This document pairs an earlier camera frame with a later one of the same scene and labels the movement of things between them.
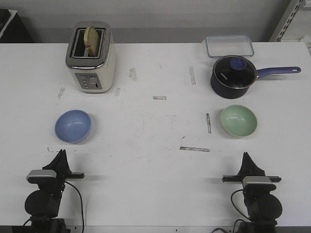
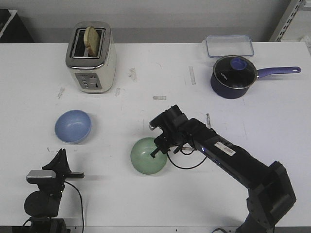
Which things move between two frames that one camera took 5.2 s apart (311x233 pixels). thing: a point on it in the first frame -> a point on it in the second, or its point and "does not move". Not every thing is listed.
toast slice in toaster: (91, 40) does not move
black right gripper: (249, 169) -> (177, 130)
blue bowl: (72, 126) does not move
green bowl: (239, 120) -> (142, 159)
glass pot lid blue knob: (235, 72) does not move
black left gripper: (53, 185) does not move
